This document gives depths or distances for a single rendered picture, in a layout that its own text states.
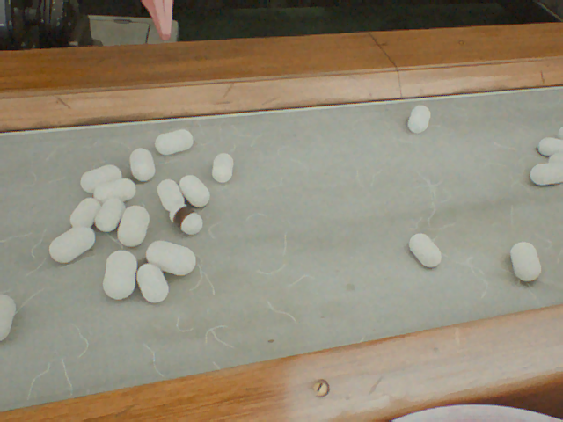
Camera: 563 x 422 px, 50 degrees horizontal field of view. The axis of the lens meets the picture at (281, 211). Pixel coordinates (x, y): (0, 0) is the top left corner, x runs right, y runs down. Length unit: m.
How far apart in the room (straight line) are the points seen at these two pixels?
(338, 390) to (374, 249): 0.15
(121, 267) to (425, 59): 0.43
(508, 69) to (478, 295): 0.34
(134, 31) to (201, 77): 0.76
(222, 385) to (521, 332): 0.20
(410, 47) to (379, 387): 0.46
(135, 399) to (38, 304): 0.12
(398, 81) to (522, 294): 0.29
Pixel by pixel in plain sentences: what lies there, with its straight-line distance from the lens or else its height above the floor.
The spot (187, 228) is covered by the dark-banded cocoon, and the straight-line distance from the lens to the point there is 0.47.
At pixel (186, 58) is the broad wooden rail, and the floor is 0.76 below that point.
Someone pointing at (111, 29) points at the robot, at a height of 0.47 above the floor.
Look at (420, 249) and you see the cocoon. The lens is 0.48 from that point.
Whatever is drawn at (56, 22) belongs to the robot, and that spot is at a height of 0.62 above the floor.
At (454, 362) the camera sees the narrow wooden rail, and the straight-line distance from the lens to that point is 0.40.
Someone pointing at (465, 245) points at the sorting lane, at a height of 0.74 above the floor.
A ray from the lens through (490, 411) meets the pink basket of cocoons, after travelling 0.39.
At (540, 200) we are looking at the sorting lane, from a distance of 0.59.
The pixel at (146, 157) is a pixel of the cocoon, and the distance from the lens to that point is 0.53.
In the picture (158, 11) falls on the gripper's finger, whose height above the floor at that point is 0.86.
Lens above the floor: 1.08
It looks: 42 degrees down
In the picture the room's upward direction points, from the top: 6 degrees clockwise
